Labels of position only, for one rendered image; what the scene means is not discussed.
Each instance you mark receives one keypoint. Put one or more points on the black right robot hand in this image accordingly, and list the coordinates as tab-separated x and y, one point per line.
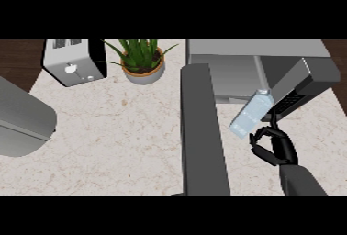
278	148

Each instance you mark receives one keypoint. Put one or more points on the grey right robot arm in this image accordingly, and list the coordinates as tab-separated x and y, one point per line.
298	181

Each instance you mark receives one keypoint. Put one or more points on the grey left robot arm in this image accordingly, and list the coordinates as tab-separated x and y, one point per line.
19	122

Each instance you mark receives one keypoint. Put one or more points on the pale blue milk carton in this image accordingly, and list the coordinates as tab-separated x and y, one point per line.
251	113

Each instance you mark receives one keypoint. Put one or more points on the dark grey microwave door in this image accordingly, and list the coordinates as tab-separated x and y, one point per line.
201	131

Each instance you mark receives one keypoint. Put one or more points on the grey microwave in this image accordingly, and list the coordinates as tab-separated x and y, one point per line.
266	73

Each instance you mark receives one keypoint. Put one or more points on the green potted plant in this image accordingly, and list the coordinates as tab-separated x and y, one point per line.
142	62

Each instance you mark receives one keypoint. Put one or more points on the silver toaster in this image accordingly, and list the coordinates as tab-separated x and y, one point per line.
74	62

